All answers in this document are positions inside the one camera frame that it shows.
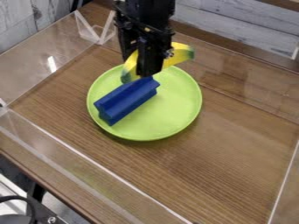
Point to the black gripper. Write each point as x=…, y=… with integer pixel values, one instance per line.
x=143, y=27

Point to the yellow toy banana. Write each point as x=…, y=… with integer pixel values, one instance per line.
x=181, y=53

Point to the green round plate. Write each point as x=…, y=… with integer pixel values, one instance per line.
x=164, y=115

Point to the blue plastic block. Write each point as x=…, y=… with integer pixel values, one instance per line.
x=116, y=104

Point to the black chair part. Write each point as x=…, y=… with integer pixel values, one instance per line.
x=35, y=213

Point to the clear acrylic triangular bracket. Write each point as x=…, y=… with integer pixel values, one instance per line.
x=93, y=33

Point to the clear acrylic front wall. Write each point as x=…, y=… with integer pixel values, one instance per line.
x=105, y=198

